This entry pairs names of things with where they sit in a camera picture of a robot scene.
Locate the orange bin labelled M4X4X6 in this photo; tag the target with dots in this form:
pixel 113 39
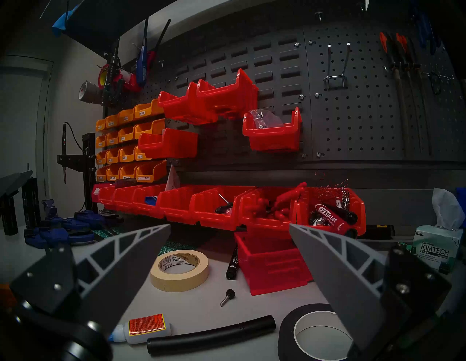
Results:
pixel 112 141

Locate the small orange parts bin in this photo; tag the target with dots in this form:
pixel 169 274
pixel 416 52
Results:
pixel 101 177
pixel 101 143
pixel 101 160

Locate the orange bin labelled M2.5-6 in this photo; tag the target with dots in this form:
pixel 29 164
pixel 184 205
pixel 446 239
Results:
pixel 113 177

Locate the black battery holder module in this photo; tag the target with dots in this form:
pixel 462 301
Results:
pixel 378 233

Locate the green cutting mat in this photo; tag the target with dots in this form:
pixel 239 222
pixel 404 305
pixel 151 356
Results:
pixel 174 249

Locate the clear bag of dark parts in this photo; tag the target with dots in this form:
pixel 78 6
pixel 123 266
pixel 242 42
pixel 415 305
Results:
pixel 264 118

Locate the orange bin labelled M3-4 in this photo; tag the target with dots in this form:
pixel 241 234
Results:
pixel 145 133

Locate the black carabiner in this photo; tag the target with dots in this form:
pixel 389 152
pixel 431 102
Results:
pixel 433 91

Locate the blue spring clamp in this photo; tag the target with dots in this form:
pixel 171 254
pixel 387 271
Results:
pixel 91 218
pixel 69 223
pixel 49 209
pixel 54 238

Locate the orange bin labelled M3X8 BAD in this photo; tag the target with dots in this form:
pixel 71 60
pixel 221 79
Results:
pixel 111 123

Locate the orange bin labelled M3X6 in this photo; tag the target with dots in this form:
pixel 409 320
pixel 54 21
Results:
pixel 145 112

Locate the black tape roll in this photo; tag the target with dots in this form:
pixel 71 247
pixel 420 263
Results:
pixel 285 334

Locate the black slotted cylinder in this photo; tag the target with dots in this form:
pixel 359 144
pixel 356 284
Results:
pixel 9 218
pixel 31 203

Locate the orange bin labelled M3X5X4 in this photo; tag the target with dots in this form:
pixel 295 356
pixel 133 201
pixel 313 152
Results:
pixel 101 127

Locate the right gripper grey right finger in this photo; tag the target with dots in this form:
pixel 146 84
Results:
pixel 342 284

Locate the Kimtech tissue box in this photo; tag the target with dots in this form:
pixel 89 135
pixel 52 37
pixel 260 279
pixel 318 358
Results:
pixel 437 249

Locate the black overhead shelf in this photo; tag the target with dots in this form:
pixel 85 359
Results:
pixel 109 22

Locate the grey louvred back panel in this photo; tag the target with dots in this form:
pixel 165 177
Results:
pixel 273 54

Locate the red storage bin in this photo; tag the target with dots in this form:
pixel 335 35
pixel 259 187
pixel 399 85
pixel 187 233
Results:
pixel 107 200
pixel 207 218
pixel 174 211
pixel 123 203
pixel 182 109
pixel 233 98
pixel 95 194
pixel 269 265
pixel 143 211

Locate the red bin holding markers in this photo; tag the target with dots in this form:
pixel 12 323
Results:
pixel 360 218

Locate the orange bin labelled M2.5-5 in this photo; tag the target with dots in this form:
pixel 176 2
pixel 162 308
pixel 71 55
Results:
pixel 127 175

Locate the black soldering iron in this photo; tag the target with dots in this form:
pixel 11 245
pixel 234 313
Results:
pixel 64 142

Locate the orange bin labelled M4-6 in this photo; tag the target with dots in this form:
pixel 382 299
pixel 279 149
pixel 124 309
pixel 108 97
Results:
pixel 126 137

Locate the red bin holding dark bag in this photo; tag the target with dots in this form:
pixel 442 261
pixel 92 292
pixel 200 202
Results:
pixel 273 140

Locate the glue bottle with blue cap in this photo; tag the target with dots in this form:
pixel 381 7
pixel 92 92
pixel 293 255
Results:
pixel 145 327

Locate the red bin holding clear bags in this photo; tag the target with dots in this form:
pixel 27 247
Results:
pixel 171 145

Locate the blue long-nose lighter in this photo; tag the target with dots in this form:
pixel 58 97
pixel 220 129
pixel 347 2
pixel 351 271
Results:
pixel 141 67

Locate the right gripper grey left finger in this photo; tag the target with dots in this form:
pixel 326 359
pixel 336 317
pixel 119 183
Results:
pixel 109 284

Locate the beige masking tape roll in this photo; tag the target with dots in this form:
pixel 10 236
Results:
pixel 160 280

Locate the red black Marks-A-Lot marker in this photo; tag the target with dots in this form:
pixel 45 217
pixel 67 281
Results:
pixel 333 218

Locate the double prong metal hook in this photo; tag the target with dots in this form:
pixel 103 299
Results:
pixel 336 77

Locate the red white tape roll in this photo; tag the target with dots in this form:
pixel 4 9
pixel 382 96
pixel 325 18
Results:
pixel 125 78

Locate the blue cloth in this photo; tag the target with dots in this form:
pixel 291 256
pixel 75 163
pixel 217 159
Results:
pixel 62 22

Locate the red tape roll yellow core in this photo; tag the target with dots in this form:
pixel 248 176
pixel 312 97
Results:
pixel 102 78

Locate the black marker pen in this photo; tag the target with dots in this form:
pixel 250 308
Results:
pixel 231 271

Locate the blue storage bin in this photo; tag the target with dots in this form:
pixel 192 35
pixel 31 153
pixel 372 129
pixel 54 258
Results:
pixel 461 203

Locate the orange bin labelled M4-0.7X6 HEX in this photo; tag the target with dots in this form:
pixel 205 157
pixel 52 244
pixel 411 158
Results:
pixel 145 177

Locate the orange bin labelled M3-6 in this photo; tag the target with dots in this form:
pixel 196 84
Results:
pixel 142 156

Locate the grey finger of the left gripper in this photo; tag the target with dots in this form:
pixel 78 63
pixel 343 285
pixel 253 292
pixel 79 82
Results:
pixel 12 182

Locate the blue hanging clamp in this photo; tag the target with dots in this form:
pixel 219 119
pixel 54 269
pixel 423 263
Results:
pixel 424 25

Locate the small black knob screw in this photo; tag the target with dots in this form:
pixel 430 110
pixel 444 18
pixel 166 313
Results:
pixel 230 293

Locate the black plastic tube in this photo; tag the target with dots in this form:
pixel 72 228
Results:
pixel 211 336

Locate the grey duct tape roll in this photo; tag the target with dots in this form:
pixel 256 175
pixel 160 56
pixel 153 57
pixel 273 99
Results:
pixel 89 92

